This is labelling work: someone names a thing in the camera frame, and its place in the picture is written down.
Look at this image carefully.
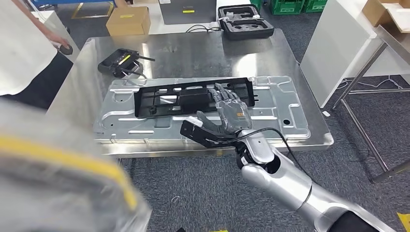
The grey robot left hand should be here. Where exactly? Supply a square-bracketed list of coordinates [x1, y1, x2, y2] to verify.
[196, 82, 254, 136]

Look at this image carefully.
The person's hand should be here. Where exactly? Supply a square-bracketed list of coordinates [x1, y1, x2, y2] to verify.
[47, 33, 72, 49]

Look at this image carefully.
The black plastic mounting plate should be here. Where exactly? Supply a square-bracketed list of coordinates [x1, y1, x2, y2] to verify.
[133, 77, 256, 118]

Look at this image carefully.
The stainless steel workbench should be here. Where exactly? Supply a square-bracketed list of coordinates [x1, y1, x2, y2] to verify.
[46, 28, 335, 159]

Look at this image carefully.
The white desk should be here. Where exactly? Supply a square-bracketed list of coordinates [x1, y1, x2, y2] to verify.
[32, 10, 81, 63]

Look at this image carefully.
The person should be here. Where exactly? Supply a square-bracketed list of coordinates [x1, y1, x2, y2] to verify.
[0, 0, 74, 110]

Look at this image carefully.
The black handheld controller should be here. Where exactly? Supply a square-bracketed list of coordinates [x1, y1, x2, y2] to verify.
[97, 48, 156, 79]

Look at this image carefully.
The brown cardboard box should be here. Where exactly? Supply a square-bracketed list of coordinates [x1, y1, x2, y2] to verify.
[105, 6, 151, 36]

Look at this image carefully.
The black foam case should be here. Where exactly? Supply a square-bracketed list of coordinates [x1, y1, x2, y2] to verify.
[218, 4, 275, 41]

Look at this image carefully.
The stamped sheet metal panel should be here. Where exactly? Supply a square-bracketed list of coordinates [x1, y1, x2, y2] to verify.
[93, 75, 311, 145]

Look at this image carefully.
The dark grey box yellow label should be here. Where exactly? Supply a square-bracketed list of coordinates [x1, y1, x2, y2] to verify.
[159, 0, 218, 25]

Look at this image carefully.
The white cabinet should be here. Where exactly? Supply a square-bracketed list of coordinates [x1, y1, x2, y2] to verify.
[300, 0, 410, 109]

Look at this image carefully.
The blurred grey object yellow stripe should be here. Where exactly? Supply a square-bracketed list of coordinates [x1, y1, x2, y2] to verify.
[0, 99, 153, 232]

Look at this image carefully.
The open cardboard box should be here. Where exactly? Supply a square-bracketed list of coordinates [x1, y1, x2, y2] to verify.
[362, 0, 410, 33]

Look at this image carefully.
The steel frame table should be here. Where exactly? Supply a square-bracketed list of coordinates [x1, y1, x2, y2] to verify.
[333, 25, 410, 184]

